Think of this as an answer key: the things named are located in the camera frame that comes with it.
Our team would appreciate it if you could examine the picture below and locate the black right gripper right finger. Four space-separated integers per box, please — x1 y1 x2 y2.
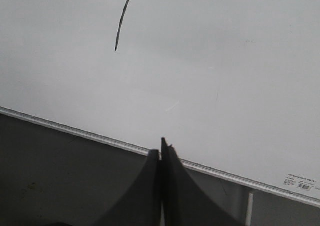
161 137 241 226

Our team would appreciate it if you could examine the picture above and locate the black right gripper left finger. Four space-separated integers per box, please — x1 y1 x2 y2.
94 149 160 226

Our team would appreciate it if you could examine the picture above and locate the white barcode label sticker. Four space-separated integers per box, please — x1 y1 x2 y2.
283 174 320 192

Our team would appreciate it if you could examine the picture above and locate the white vertical post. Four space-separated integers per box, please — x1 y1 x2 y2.
245 191 255 226

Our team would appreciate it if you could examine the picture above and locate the white whiteboard with aluminium frame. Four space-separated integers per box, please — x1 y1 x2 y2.
0 0 320 207

